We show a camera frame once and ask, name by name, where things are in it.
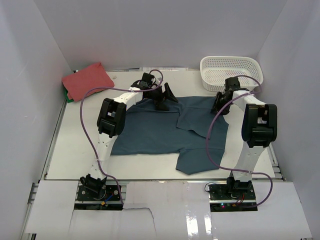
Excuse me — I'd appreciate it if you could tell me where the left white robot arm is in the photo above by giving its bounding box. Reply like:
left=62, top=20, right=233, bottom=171
left=80, top=69, right=179, bottom=200

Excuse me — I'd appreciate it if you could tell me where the blue t shirt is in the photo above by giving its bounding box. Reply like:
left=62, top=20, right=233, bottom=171
left=111, top=96, right=229, bottom=175

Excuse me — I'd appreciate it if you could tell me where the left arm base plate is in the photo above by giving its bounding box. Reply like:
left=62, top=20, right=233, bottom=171
left=74, top=184, right=123, bottom=211

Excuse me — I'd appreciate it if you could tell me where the folded green t shirt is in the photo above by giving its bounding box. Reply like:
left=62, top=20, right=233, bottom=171
left=63, top=87, right=74, bottom=103

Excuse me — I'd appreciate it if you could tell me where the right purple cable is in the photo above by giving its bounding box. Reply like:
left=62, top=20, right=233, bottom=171
left=205, top=74, right=274, bottom=208

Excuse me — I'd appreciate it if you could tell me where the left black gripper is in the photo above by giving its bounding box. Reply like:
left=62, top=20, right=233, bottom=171
left=148, top=83, right=178, bottom=111

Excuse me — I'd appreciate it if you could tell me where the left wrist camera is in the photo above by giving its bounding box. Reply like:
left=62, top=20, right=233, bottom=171
left=137, top=72, right=163, bottom=91

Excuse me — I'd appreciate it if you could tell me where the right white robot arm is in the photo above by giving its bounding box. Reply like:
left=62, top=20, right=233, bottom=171
left=210, top=75, right=278, bottom=200

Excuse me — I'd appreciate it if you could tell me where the white plastic laundry basket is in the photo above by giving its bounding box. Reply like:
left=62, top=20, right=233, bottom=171
left=199, top=56, right=264, bottom=92

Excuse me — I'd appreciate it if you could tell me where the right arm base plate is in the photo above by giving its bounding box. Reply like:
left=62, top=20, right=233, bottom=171
left=204, top=175, right=258, bottom=213

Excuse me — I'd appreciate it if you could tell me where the folded red t shirt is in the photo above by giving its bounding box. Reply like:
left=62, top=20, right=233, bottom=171
left=61, top=62, right=115, bottom=102

